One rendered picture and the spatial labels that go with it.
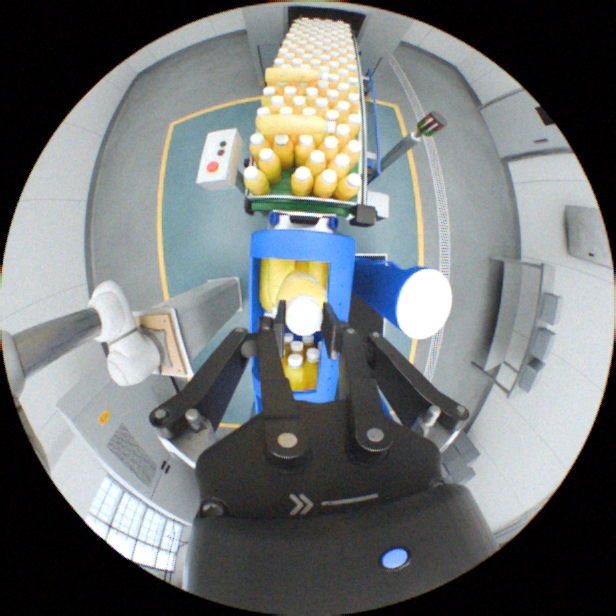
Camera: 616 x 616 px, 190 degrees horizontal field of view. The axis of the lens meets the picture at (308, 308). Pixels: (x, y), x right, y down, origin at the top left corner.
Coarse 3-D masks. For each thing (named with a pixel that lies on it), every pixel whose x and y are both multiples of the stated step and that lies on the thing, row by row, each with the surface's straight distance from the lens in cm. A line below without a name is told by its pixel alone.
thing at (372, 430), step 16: (352, 336) 14; (352, 352) 12; (352, 368) 10; (352, 384) 8; (368, 384) 9; (352, 400) 8; (368, 400) 8; (352, 416) 7; (368, 416) 7; (384, 416) 7; (352, 432) 7; (368, 432) 6; (384, 432) 7; (352, 448) 7; (368, 448) 6; (384, 448) 6
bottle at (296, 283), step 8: (296, 272) 34; (304, 272) 35; (288, 280) 27; (296, 280) 25; (304, 280) 25; (312, 280) 26; (280, 288) 26; (288, 288) 24; (296, 288) 24; (304, 288) 24; (312, 288) 24; (320, 288) 25; (280, 296) 25; (288, 296) 23; (296, 296) 22; (304, 296) 22; (312, 296) 23; (320, 296) 24; (288, 304) 22; (320, 304) 24
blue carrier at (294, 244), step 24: (264, 240) 45; (288, 240) 42; (312, 240) 42; (336, 240) 44; (336, 264) 44; (336, 288) 45; (264, 312) 67; (336, 312) 47; (336, 360) 55; (336, 384) 64
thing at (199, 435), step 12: (192, 420) 8; (204, 420) 9; (192, 432) 8; (204, 432) 8; (168, 444) 9; (180, 444) 8; (192, 444) 8; (204, 444) 8; (180, 456) 9; (192, 456) 8
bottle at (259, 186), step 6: (258, 174) 62; (264, 174) 65; (246, 180) 64; (252, 180) 62; (258, 180) 63; (264, 180) 65; (246, 186) 66; (252, 186) 64; (258, 186) 64; (264, 186) 67; (252, 192) 70; (258, 192) 69; (264, 192) 71; (270, 192) 77
